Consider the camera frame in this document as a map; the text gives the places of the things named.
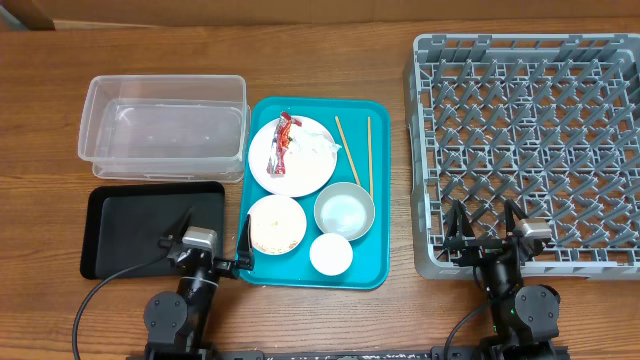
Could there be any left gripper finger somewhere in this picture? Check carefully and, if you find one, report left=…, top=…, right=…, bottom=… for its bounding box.
left=167, top=207, right=193, bottom=243
left=236, top=215, right=255, bottom=271

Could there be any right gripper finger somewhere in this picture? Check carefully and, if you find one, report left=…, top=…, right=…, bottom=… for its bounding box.
left=446, top=200, right=475, bottom=238
left=504, top=199, right=528, bottom=235

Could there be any small pink bowl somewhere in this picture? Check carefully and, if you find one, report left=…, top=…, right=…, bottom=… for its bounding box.
left=249, top=195, right=307, bottom=255

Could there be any white cup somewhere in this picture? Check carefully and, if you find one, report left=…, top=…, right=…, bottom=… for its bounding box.
left=309, top=233, right=354, bottom=276

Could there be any red snack wrapper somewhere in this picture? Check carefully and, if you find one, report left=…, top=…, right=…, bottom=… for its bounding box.
left=267, top=112, right=302, bottom=175

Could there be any grey bowl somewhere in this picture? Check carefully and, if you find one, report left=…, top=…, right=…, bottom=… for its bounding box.
left=314, top=182, right=376, bottom=241

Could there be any large pink plate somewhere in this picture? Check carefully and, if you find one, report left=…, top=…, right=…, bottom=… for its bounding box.
left=248, top=115, right=341, bottom=198

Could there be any white tissue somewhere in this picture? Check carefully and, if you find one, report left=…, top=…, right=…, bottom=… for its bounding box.
left=290, top=126, right=341, bottom=154

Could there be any wooden chopstick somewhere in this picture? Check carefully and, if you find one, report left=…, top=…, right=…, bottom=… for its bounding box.
left=335, top=115, right=361, bottom=186
left=367, top=117, right=374, bottom=200

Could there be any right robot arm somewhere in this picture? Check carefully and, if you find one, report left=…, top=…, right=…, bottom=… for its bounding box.
left=443, top=200, right=569, bottom=359

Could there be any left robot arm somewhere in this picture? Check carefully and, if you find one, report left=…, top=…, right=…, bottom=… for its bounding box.
left=143, top=209, right=255, bottom=360

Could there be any grey dishwasher rack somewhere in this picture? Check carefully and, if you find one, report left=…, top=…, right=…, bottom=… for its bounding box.
left=404, top=34, right=639, bottom=280

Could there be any black plastic tray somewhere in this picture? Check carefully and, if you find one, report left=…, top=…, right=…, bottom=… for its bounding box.
left=80, top=182, right=225, bottom=280

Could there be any teal serving tray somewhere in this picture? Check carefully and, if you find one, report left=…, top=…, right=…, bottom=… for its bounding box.
left=239, top=97, right=391, bottom=290

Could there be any clear plastic bin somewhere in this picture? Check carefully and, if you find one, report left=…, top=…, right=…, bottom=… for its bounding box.
left=77, top=75, right=251, bottom=183

